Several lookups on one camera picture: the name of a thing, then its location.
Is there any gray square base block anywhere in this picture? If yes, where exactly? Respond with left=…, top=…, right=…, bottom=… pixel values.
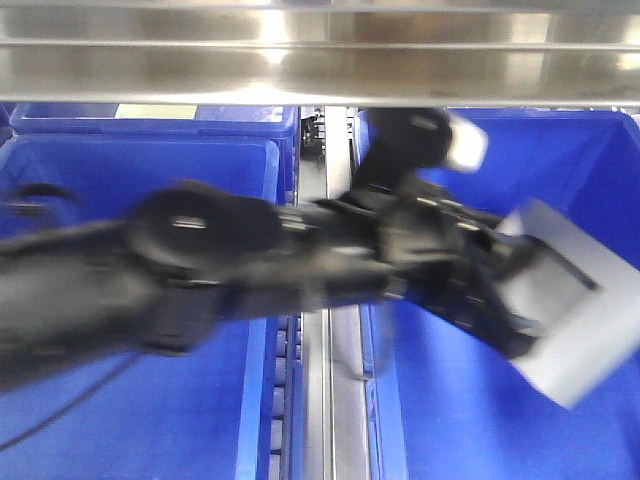
left=498, top=200, right=639, bottom=408

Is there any stainless steel shelf frame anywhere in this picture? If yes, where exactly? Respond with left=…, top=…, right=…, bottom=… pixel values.
left=1, top=1, right=639, bottom=108

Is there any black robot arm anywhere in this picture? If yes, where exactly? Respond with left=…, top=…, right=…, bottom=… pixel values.
left=1, top=107, right=537, bottom=391

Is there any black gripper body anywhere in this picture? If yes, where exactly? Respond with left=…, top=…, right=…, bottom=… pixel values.
left=374, top=179, right=539, bottom=360

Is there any blue bin left of target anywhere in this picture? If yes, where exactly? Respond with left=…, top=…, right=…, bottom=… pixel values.
left=1, top=135, right=279, bottom=479

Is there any white roller conveyor strip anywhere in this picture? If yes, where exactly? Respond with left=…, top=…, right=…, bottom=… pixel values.
left=269, top=313, right=305, bottom=480

